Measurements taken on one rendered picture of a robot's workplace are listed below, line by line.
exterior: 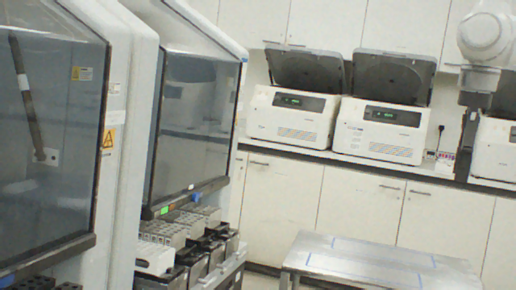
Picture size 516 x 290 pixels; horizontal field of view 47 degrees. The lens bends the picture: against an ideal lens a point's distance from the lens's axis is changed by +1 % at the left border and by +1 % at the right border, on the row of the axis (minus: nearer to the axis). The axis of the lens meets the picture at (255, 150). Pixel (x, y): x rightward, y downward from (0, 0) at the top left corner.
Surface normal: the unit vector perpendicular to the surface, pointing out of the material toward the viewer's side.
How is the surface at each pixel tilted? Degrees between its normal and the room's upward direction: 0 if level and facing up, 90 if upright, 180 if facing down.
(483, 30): 88
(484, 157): 90
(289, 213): 90
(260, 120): 90
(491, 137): 59
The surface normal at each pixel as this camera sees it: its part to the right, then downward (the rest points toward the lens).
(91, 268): 0.95, 0.17
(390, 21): -0.29, 0.10
